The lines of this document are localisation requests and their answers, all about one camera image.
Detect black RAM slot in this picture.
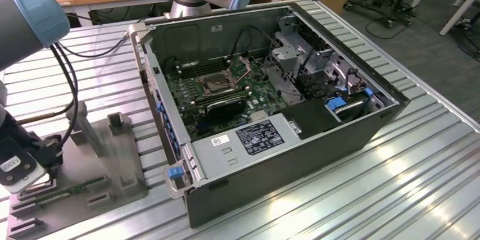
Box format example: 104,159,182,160
176,64,231,75
174,57,230,69
182,98,248,108
179,93,247,103

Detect CPU socket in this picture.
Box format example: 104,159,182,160
196,73,242,97

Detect grey plastic parts rack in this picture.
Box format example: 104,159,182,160
7,101,152,236

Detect green RAM stick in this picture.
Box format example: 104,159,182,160
20,177,106,199

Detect blue case latch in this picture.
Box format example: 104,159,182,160
167,166,186,181

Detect grey power supply unit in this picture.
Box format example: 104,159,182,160
186,112,303,182

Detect thin metal locking lever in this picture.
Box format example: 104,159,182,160
188,60,200,80

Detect black graphics card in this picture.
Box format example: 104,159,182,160
198,93,250,137

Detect small silver chipset heatsink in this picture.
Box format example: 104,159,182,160
248,110,270,122

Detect green motherboard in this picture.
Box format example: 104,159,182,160
164,53,288,141

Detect black open PC case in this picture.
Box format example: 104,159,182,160
127,0,412,229

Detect black plastic shroud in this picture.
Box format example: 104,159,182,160
282,99,344,140

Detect grey metal drive cage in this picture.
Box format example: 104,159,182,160
268,13,338,89

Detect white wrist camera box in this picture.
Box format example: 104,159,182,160
0,151,51,194

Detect brass-tipped cable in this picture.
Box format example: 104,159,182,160
18,112,74,125

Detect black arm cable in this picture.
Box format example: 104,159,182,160
48,42,80,147

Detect cable with metal plug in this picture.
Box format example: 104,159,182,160
63,12,131,57

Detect metal socket cover frame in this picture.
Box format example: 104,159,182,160
224,56,260,84

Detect blue disk carrier handle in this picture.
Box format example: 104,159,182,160
326,97,347,115

